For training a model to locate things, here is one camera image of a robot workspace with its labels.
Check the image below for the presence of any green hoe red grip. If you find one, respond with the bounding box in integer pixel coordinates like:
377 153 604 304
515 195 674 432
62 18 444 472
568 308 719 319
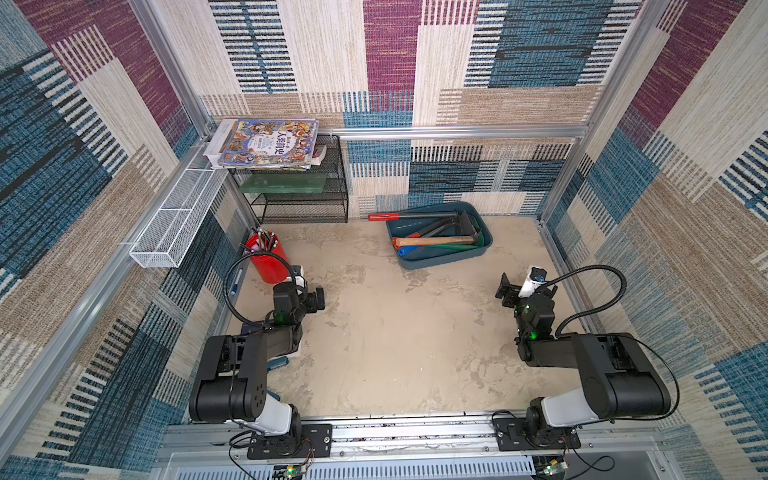
397 244 478 256

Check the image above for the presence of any green tray on shelf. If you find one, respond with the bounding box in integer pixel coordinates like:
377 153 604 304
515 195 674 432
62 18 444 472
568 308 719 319
239 173 328 195

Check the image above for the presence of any grey hoe red grip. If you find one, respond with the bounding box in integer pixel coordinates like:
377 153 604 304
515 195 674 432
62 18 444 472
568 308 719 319
368 211 467 222
392 211 480 248

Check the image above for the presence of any white wire mesh basket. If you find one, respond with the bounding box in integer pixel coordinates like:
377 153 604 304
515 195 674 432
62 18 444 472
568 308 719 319
129 168 227 269

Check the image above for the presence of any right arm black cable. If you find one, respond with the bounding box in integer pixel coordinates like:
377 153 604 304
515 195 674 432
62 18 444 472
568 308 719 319
539 264 628 337

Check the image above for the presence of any red pen cup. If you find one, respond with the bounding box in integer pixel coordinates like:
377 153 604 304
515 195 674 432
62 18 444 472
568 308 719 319
245 229 290 284

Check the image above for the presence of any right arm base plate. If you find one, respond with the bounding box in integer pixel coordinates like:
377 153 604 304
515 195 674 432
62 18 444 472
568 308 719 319
490 410 582 452

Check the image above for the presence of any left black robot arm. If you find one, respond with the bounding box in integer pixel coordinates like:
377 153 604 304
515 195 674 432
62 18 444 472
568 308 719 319
189 281 328 462

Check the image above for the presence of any colourful picture book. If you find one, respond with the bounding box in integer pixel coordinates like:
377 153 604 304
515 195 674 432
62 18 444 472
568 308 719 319
204 118 328 170

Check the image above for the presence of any wooden handle dark hoe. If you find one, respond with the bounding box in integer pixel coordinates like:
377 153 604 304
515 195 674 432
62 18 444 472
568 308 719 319
393 233 480 247

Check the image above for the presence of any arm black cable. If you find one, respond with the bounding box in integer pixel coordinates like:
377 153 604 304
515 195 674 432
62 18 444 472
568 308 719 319
539 264 628 337
223 250 299 329

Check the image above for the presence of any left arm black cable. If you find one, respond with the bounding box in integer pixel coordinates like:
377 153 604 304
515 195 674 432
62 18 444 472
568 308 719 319
223 250 299 329

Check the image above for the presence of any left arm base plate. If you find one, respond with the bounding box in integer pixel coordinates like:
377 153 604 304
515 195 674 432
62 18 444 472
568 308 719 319
246 423 333 460

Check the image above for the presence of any chrome hoe blue grip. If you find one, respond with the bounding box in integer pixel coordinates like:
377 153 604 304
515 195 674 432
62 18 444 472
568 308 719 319
394 219 455 257

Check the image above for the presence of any blue marker pen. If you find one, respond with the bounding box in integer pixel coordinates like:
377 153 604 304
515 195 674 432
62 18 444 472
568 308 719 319
229 268 244 296

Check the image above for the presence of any teal plastic clamp tool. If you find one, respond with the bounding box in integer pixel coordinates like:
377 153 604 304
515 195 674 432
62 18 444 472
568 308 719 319
267 356 289 372

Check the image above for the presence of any black wire shelf rack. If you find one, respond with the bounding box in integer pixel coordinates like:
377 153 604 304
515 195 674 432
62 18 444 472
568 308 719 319
230 135 349 225

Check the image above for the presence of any teal plastic storage box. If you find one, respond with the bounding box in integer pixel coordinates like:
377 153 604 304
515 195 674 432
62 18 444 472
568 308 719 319
384 201 493 270

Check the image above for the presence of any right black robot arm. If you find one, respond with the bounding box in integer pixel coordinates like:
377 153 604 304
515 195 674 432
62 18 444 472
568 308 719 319
491 267 679 451

